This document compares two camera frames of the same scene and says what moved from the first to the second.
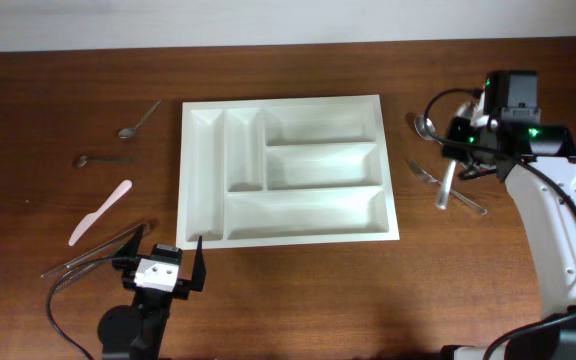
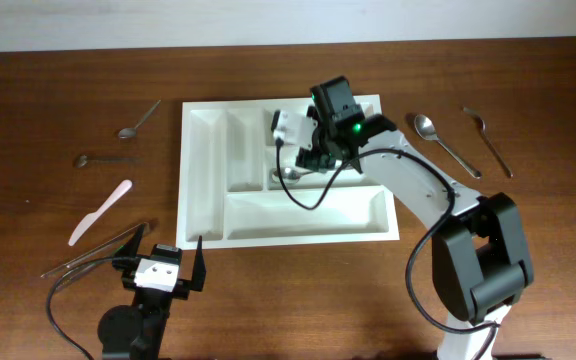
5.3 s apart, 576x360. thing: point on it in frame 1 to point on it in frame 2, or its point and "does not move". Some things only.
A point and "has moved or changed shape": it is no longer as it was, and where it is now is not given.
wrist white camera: (156, 274) does not move
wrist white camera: (474, 111) to (294, 128)
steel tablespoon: (426, 129) does not move
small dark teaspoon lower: (84, 159) does not move
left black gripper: (183, 288) does not move
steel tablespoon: (442, 199) has moved or changed shape
